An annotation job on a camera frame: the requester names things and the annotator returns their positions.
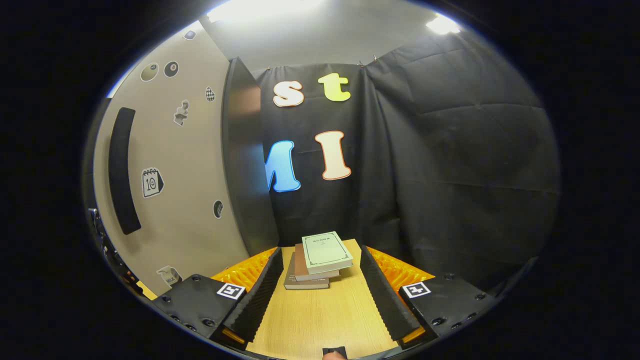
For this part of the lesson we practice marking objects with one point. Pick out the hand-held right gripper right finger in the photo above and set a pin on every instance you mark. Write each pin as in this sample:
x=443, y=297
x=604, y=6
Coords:
x=382, y=300

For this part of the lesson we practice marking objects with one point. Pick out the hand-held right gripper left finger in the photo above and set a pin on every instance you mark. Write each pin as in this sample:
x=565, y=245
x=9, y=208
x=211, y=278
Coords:
x=257, y=300

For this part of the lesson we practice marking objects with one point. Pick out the grey-brown book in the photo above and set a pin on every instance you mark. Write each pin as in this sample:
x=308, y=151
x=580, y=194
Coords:
x=295, y=285

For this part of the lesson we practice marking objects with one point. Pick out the brown book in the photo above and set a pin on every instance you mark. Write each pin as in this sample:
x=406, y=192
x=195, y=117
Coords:
x=302, y=270

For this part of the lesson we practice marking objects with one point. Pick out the pale green book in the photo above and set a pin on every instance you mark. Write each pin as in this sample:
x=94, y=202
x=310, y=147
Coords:
x=325, y=252

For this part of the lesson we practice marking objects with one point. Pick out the black backdrop cloth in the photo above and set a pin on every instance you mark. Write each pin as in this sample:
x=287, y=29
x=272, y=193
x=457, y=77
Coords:
x=450, y=150

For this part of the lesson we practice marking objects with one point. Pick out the small ceiling light panel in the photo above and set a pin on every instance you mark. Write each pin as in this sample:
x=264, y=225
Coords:
x=442, y=25

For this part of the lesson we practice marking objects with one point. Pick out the large ceiling light panel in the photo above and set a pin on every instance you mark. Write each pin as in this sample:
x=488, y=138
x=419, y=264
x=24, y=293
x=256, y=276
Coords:
x=265, y=7

